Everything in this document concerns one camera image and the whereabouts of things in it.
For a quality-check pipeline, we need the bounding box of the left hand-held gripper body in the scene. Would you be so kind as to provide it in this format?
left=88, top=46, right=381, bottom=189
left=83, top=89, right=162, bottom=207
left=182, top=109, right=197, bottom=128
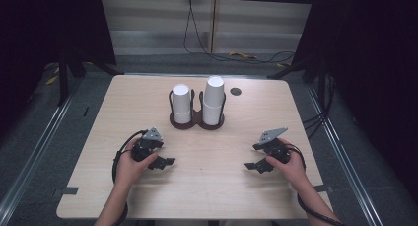
left=130, top=126, right=166, bottom=163

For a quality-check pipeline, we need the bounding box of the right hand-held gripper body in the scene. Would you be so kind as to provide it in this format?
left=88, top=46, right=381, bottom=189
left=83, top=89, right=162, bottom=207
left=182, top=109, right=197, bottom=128
left=252, top=126, right=292, bottom=164

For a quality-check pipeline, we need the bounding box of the dark brown cup holder rack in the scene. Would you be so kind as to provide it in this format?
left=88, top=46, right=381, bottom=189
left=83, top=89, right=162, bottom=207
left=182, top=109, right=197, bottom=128
left=168, top=88, right=228, bottom=131

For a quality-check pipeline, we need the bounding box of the stack of white paper cups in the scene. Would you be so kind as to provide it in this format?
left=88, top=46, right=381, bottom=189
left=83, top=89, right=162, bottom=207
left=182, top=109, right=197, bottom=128
left=201, top=75, right=226, bottom=126
left=172, top=84, right=192, bottom=125

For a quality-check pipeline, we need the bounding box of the person's right hand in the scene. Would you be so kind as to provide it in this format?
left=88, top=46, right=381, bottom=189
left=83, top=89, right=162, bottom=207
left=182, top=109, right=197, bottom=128
left=265, top=138, right=309, bottom=189

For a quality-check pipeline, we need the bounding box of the person's left hand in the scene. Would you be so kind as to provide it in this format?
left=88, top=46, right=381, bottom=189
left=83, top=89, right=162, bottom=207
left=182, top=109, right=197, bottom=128
left=114, top=138, right=160, bottom=188

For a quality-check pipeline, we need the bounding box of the black metal stand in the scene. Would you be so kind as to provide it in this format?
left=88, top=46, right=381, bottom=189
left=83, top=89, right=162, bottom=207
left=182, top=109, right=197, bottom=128
left=56, top=47, right=124, bottom=108
left=267, top=54, right=329, bottom=86

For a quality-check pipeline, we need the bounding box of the yellow floor scrap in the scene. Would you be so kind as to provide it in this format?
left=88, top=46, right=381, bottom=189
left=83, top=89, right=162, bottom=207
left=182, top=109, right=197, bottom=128
left=229, top=50, right=259, bottom=60

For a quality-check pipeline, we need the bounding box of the dark curtain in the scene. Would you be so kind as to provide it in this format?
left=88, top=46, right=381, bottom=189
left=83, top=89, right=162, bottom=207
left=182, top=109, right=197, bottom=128
left=292, top=0, right=418, bottom=194
left=0, top=0, right=116, bottom=135

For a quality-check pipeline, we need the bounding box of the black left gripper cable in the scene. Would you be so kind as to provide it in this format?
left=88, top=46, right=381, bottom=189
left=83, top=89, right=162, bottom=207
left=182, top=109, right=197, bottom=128
left=111, top=129, right=148, bottom=226

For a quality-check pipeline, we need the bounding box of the bundle of black cables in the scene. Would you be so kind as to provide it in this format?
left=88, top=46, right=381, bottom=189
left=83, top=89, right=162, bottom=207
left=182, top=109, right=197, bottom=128
left=302, top=74, right=337, bottom=139

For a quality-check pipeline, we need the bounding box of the metal floor rail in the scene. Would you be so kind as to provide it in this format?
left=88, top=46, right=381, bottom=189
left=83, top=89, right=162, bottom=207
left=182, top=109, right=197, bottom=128
left=305, top=84, right=385, bottom=226
left=0, top=84, right=82, bottom=217

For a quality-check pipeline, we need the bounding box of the black floor cable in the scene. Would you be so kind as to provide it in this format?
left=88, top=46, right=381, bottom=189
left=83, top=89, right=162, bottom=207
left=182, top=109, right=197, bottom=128
left=182, top=0, right=296, bottom=65

